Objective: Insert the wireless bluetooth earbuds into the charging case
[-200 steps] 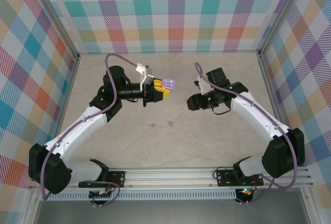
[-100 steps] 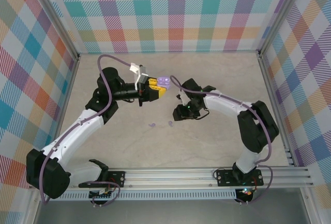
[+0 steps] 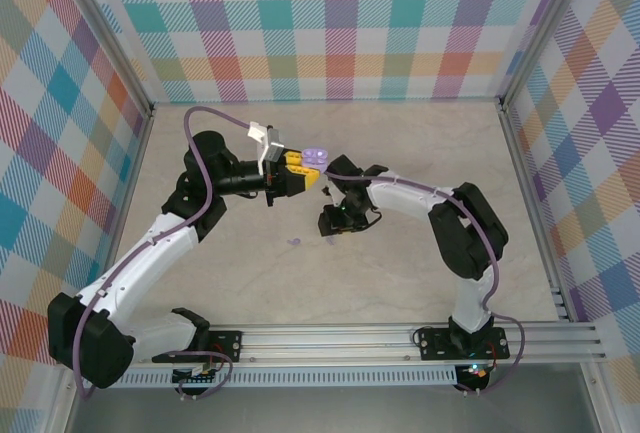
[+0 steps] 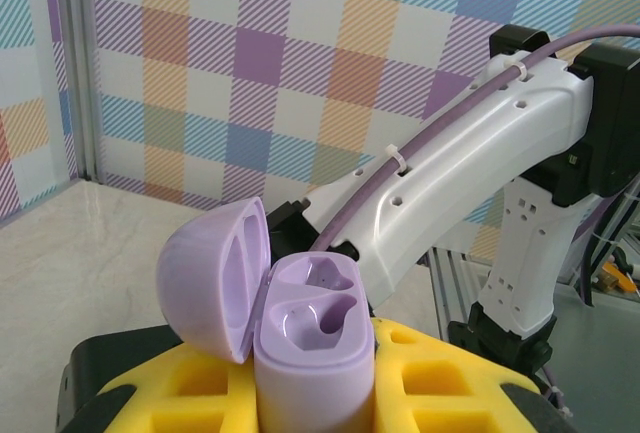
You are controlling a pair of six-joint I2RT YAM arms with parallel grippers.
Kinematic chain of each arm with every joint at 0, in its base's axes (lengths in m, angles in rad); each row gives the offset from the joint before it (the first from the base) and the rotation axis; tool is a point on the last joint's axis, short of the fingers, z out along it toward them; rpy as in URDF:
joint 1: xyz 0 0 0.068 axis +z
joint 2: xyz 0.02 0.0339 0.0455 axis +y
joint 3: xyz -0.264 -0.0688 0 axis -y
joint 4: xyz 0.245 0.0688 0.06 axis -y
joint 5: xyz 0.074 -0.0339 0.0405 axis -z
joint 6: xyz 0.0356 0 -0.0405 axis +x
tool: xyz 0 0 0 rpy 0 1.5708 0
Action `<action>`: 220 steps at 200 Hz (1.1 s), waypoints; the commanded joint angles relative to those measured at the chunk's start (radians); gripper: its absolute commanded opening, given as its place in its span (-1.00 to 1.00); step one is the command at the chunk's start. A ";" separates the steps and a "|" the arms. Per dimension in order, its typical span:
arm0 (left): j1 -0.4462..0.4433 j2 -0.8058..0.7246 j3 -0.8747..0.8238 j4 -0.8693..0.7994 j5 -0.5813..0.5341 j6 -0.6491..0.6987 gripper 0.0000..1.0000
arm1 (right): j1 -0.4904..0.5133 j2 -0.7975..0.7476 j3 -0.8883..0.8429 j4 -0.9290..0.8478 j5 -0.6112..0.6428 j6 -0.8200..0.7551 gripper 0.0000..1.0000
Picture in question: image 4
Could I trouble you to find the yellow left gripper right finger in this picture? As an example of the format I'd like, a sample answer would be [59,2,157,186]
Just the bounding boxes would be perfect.
[372,317,545,433]

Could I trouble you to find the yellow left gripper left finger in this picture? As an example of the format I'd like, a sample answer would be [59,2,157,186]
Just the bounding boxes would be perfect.
[57,325,262,433]

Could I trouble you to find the purple earbud charging case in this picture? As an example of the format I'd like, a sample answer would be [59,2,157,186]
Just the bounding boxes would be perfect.
[157,196,376,433]

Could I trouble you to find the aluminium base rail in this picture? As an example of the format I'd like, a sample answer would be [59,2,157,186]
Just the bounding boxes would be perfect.
[423,245,501,340]

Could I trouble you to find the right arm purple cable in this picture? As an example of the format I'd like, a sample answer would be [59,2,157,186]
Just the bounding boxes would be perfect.
[313,24,640,422]

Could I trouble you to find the aluminium frame post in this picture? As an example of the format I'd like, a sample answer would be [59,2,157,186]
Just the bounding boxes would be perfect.
[55,0,100,185]

